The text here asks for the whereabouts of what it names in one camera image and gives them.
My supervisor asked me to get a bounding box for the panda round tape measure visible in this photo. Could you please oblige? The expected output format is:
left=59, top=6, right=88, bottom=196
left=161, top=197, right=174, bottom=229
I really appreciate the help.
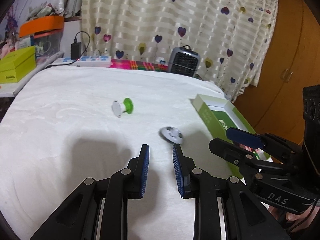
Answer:
left=159, top=126, right=183, bottom=144

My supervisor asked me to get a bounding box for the green white thread spool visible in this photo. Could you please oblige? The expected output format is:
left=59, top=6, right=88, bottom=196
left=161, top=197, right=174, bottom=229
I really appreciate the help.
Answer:
left=112, top=98, right=133, bottom=118

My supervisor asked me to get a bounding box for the person's right hand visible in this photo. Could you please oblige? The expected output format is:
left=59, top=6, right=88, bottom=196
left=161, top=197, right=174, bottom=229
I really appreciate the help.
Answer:
left=268, top=204, right=320, bottom=233

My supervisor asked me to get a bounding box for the brown wooden wardrobe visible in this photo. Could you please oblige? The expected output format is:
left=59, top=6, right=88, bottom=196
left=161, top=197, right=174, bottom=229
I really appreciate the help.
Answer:
left=234, top=0, right=319, bottom=143

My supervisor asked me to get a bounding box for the green shallow cardboard box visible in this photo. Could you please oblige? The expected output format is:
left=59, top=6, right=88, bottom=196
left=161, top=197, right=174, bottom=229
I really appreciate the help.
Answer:
left=190, top=94, right=255, bottom=180

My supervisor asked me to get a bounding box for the white towel table cover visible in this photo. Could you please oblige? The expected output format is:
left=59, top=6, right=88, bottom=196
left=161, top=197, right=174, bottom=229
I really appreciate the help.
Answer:
left=0, top=64, right=271, bottom=240

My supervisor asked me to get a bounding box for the grey portable space heater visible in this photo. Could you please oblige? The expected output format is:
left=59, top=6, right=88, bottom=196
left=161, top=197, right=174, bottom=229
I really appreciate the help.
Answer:
left=168, top=45, right=201, bottom=77

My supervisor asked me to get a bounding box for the heart patterned beige curtain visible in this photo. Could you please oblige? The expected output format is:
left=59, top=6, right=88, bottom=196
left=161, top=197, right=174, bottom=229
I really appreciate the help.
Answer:
left=81, top=0, right=278, bottom=101

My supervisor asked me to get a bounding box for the colourful striped cloth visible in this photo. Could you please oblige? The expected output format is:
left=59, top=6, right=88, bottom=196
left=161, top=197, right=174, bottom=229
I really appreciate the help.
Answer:
left=110, top=59, right=168, bottom=72

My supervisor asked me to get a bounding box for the white blue power strip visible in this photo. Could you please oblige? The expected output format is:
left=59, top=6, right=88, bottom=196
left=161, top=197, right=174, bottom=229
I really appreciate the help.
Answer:
left=52, top=56, right=111, bottom=68

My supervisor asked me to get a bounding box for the lime green cardboard box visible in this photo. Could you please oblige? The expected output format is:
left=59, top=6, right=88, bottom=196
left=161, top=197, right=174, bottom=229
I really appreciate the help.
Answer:
left=0, top=46, right=36, bottom=83

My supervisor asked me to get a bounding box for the black power adapter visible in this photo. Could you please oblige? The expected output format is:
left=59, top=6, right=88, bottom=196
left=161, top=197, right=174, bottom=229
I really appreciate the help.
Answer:
left=71, top=37, right=82, bottom=60

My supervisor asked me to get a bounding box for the orange lidded storage bin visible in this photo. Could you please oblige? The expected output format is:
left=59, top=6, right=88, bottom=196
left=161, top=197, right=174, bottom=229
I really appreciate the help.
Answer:
left=19, top=16, right=65, bottom=57

